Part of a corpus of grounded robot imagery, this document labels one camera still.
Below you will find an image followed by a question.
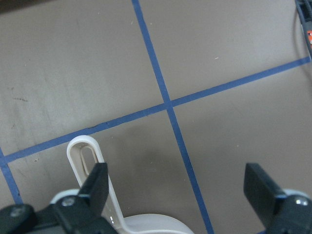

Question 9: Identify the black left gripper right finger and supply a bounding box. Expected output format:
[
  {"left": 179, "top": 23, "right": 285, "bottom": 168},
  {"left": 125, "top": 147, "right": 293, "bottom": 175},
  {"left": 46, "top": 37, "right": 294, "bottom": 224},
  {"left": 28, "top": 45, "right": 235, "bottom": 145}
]
[{"left": 243, "top": 163, "right": 312, "bottom": 234}]

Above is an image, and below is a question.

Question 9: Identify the beige plastic dustpan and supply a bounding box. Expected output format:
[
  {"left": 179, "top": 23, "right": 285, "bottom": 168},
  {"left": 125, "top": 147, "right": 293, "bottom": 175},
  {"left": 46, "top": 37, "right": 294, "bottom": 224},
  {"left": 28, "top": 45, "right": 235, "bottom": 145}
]
[{"left": 66, "top": 135, "right": 195, "bottom": 234}]

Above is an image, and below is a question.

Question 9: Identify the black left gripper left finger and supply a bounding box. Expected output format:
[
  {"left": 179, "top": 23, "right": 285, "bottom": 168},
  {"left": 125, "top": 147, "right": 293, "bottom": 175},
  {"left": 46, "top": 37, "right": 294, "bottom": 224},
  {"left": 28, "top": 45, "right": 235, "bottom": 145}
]
[{"left": 0, "top": 163, "right": 117, "bottom": 234}]

